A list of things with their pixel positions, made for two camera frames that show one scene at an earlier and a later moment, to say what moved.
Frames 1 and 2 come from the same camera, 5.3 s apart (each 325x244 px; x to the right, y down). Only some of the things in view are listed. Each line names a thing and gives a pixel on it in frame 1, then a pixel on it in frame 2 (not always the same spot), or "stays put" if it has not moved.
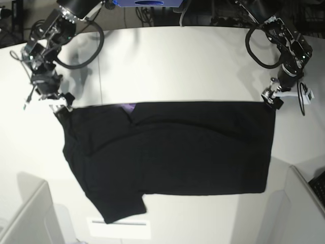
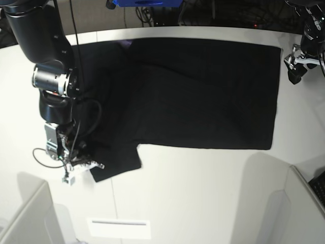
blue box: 148,3 stays put
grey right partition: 295,215 stays put
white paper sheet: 126,228 stays put
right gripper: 269,93 -> 297,56
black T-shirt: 121,152 -> 197,93
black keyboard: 318,184 stays put
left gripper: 46,84 -> 58,146
